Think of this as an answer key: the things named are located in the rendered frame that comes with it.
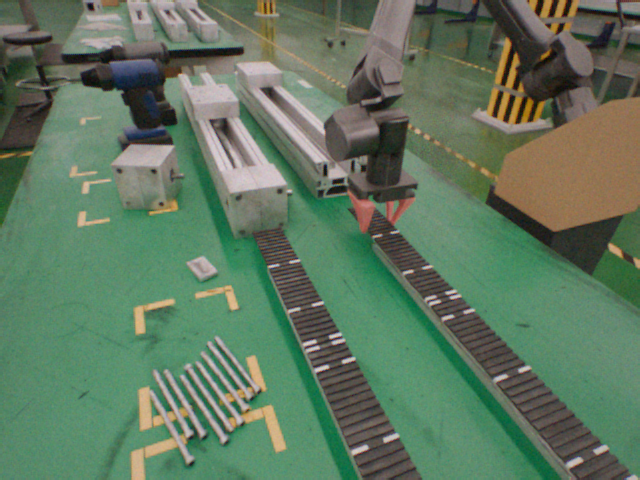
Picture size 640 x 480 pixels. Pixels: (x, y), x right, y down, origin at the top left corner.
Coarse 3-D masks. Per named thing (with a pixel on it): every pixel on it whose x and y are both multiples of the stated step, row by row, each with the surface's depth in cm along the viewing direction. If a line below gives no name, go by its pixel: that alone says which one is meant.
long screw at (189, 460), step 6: (150, 390) 47; (150, 396) 47; (156, 396) 46; (156, 402) 46; (162, 408) 45; (162, 414) 45; (168, 420) 44; (168, 426) 44; (174, 432) 43; (174, 438) 42; (180, 438) 43; (180, 444) 42; (180, 450) 42; (186, 450) 41; (186, 456) 41; (192, 456) 41; (186, 462) 40; (192, 462) 41
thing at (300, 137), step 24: (240, 96) 140; (264, 96) 118; (288, 96) 118; (264, 120) 117; (288, 120) 101; (312, 120) 102; (288, 144) 97; (312, 144) 89; (312, 168) 84; (336, 168) 88; (360, 168) 86; (312, 192) 87; (336, 192) 88
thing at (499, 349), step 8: (496, 344) 50; (504, 344) 50; (472, 352) 49; (480, 352) 49; (488, 352) 50; (496, 352) 49; (504, 352) 49; (512, 352) 50; (480, 360) 48; (488, 360) 49
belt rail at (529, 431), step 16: (384, 256) 68; (400, 272) 64; (432, 320) 58; (448, 336) 55; (464, 352) 52; (480, 368) 50; (512, 416) 46; (528, 432) 44; (544, 448) 42; (560, 464) 41
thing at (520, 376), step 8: (520, 368) 47; (528, 368) 47; (496, 376) 47; (504, 376) 46; (512, 376) 47; (520, 376) 47; (528, 376) 47; (536, 376) 47; (496, 384) 46; (504, 384) 46; (512, 384) 46; (520, 384) 46
